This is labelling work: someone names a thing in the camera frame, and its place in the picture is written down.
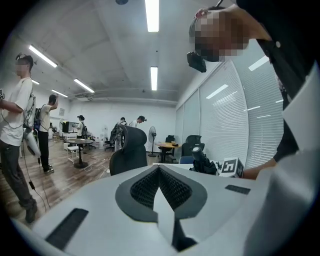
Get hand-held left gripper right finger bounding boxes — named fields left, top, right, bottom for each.
left=159, top=164, right=254, bottom=252

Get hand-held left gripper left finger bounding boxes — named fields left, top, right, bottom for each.
left=32, top=164, right=173, bottom=255

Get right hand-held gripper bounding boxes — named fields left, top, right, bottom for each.
left=216, top=156, right=245, bottom=179

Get black umbrella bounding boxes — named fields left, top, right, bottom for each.
left=189, top=146, right=218, bottom=175

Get person's right forearm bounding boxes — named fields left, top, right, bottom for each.
left=243, top=158, right=278, bottom=180

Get blue plastic chair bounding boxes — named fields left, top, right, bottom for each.
left=178, top=155, right=196, bottom=165

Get white window blinds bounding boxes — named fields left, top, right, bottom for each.
left=174, top=37, right=286, bottom=171

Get white table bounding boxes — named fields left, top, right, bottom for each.
left=152, top=162, right=195, bottom=172

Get round yellow table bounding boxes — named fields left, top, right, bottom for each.
left=154, top=141, right=182, bottom=164

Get white stool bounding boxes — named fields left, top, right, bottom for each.
left=66, top=145, right=84, bottom=165

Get black mesh office chair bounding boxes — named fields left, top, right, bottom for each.
left=109, top=124, right=149, bottom=177

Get round black table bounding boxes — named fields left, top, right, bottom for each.
left=64, top=138, right=95, bottom=169

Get white water dispenser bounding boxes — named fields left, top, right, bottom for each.
left=100, top=124, right=109, bottom=150

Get standing floor fan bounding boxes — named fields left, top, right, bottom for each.
left=147, top=125, right=158, bottom=158

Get computer monitor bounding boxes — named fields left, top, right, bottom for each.
left=61, top=121, right=79, bottom=134

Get person's head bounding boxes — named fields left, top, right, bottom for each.
left=189, top=6, right=272, bottom=63

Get person's black shirt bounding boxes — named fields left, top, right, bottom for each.
left=236, top=0, right=320, bottom=163

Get white floor cable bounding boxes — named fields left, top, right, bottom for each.
left=83, top=161, right=111, bottom=174

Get black head-worn camera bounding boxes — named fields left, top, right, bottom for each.
left=186, top=51, right=208, bottom=73

